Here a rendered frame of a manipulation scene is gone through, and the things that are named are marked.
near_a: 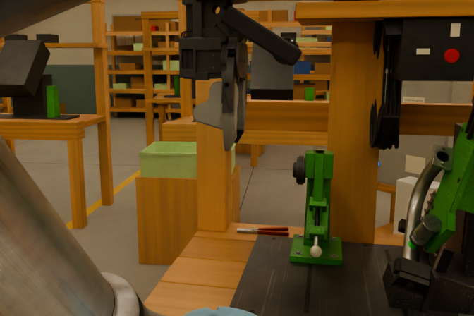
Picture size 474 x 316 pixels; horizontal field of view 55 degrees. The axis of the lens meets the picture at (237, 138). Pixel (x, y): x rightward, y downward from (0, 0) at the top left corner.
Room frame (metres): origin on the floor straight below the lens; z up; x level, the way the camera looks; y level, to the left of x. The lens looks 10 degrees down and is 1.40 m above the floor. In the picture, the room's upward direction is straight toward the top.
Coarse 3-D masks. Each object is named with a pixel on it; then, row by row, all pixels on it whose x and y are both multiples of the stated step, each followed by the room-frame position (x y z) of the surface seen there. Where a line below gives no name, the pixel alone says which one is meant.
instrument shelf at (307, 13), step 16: (384, 0) 1.11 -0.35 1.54; (400, 0) 1.10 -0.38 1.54; (416, 0) 1.09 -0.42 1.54; (432, 0) 1.08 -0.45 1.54; (448, 0) 1.08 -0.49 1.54; (464, 0) 1.07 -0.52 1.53; (304, 16) 1.14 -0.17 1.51; (320, 16) 1.13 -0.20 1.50; (336, 16) 1.13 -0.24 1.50; (352, 16) 1.12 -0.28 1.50; (368, 16) 1.11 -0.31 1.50; (384, 16) 1.11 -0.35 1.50; (400, 16) 1.10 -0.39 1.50; (416, 16) 1.09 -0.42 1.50; (432, 16) 1.09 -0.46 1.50; (448, 16) 1.08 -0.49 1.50; (464, 16) 1.08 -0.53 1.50
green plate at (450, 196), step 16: (464, 128) 0.92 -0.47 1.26; (464, 144) 0.88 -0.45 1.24; (464, 160) 0.85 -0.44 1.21; (448, 176) 0.91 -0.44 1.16; (464, 176) 0.83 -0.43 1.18; (448, 192) 0.88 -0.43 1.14; (464, 192) 0.84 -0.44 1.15; (432, 208) 0.93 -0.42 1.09; (448, 208) 0.84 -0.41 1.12; (464, 208) 0.84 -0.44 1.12
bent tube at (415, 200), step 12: (432, 156) 0.92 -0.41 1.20; (444, 156) 0.94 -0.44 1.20; (432, 168) 0.94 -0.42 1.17; (444, 168) 0.90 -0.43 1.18; (420, 180) 0.98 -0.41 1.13; (432, 180) 0.97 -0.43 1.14; (420, 192) 0.98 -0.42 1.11; (420, 204) 0.98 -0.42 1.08; (408, 216) 0.97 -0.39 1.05; (420, 216) 0.97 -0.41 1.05; (408, 228) 0.94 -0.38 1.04; (408, 240) 0.92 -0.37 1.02; (408, 252) 0.90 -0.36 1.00
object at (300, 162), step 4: (300, 156) 1.13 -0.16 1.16; (304, 156) 1.15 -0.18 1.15; (300, 160) 1.11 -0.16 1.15; (304, 160) 1.11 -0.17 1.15; (296, 164) 1.11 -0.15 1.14; (300, 164) 1.10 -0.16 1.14; (304, 164) 1.10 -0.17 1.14; (296, 168) 1.10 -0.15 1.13; (300, 168) 1.10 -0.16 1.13; (304, 168) 1.10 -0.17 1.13; (296, 172) 1.10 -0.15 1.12; (300, 172) 1.09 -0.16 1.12; (304, 172) 1.10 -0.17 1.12; (296, 176) 1.10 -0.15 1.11; (300, 176) 1.10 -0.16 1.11; (304, 176) 1.10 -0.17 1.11; (296, 180) 1.11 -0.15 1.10; (300, 180) 1.10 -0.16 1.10; (304, 180) 1.10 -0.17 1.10; (300, 184) 1.12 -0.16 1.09
